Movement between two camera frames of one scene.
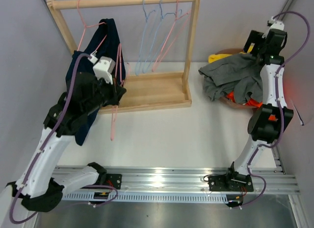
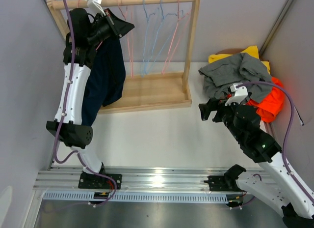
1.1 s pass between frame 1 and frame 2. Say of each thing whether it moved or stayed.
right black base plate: stayed
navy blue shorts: stayed
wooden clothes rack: stayed
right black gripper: moved
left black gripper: moved
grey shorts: stayed
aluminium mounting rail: stayed
